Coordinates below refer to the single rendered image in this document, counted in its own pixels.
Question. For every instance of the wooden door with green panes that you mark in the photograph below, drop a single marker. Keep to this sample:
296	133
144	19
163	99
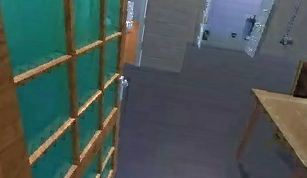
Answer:
41	60

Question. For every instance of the white room door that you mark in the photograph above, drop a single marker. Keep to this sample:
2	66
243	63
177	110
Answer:
259	25

